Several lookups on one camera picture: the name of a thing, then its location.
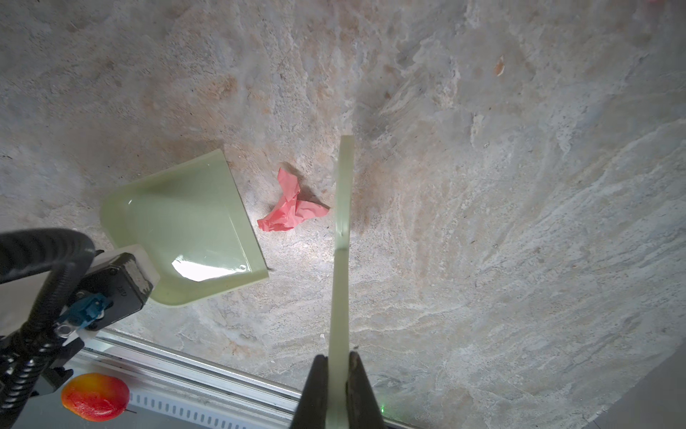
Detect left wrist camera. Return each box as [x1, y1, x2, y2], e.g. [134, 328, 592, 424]
[55, 244, 160, 337]

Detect green hand brush white bristles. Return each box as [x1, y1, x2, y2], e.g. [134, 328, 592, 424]
[325, 135, 355, 428]

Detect green dustpan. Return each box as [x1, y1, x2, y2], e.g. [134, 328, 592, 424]
[100, 150, 269, 307]

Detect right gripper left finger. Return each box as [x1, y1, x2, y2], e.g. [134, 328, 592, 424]
[289, 355, 329, 429]

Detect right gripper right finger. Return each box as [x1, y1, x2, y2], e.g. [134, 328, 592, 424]
[347, 351, 387, 429]

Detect pink paper scrap left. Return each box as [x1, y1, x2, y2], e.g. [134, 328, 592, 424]
[257, 168, 330, 232]

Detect red yellow mango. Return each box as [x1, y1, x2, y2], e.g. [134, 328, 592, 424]
[61, 373, 130, 422]

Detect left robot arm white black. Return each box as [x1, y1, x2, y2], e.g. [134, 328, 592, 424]
[1, 228, 96, 428]

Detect aluminium front rail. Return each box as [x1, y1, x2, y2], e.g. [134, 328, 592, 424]
[68, 330, 402, 428]

